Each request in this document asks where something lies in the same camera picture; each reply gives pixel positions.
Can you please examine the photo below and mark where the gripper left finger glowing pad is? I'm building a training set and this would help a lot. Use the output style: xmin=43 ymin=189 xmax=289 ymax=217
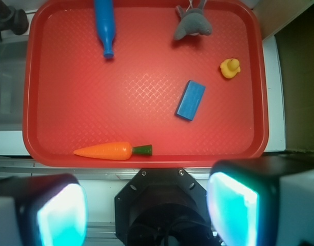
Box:
xmin=0 ymin=174 xmax=88 ymax=245

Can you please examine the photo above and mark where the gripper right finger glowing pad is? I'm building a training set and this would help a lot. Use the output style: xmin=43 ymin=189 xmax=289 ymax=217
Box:
xmin=206 ymin=156 xmax=314 ymax=245

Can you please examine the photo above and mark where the blue rectangular block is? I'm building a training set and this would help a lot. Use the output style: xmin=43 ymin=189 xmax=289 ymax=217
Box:
xmin=175 ymin=80 xmax=206 ymax=121

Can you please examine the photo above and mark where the dark clamp knob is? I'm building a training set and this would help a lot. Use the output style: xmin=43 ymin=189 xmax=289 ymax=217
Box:
xmin=0 ymin=0 xmax=29 ymax=43

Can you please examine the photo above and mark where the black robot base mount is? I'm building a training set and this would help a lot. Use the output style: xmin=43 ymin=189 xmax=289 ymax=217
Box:
xmin=114 ymin=168 xmax=221 ymax=245

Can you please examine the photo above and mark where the blue plastic bottle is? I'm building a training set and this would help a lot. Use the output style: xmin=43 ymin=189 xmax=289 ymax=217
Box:
xmin=93 ymin=0 xmax=115 ymax=59

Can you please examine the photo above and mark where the yellow rubber duck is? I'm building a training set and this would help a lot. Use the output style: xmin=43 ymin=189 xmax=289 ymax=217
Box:
xmin=220 ymin=58 xmax=241 ymax=79

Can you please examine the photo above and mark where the orange toy carrot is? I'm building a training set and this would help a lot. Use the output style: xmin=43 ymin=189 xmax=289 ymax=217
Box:
xmin=73 ymin=141 xmax=152 ymax=160

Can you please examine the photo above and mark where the grey plush toy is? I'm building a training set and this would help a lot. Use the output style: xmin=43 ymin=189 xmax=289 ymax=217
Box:
xmin=173 ymin=1 xmax=212 ymax=41

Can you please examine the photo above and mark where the red plastic tray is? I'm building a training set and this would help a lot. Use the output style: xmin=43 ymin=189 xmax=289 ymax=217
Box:
xmin=23 ymin=1 xmax=269 ymax=168

